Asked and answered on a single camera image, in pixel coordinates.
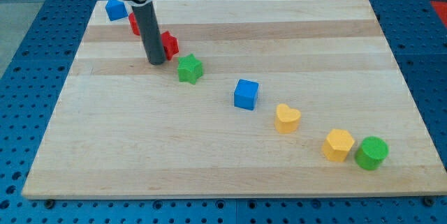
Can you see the red star block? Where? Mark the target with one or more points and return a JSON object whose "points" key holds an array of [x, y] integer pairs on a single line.
{"points": [[170, 45]]}

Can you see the yellow heart block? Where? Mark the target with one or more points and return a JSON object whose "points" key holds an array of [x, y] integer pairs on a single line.
{"points": [[287, 119]]}

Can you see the blue block at back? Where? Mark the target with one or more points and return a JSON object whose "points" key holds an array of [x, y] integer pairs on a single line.
{"points": [[115, 10]]}

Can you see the green star block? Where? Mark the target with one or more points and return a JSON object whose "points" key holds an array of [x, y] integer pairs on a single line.
{"points": [[189, 69]]}

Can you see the green cylinder block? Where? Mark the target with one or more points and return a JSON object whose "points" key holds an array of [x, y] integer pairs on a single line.
{"points": [[371, 153]]}

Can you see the yellow hexagon block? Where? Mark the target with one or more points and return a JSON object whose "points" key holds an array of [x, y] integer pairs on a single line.
{"points": [[337, 145]]}

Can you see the wooden board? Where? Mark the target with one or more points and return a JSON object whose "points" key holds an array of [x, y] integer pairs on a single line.
{"points": [[125, 129]]}

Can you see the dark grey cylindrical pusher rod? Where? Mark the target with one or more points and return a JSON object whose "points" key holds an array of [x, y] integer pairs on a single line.
{"points": [[150, 33]]}

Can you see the red circle block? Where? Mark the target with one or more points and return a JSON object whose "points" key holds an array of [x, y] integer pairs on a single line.
{"points": [[134, 25]]}

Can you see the blue cube block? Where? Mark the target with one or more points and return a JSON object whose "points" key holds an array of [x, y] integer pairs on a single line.
{"points": [[245, 94]]}

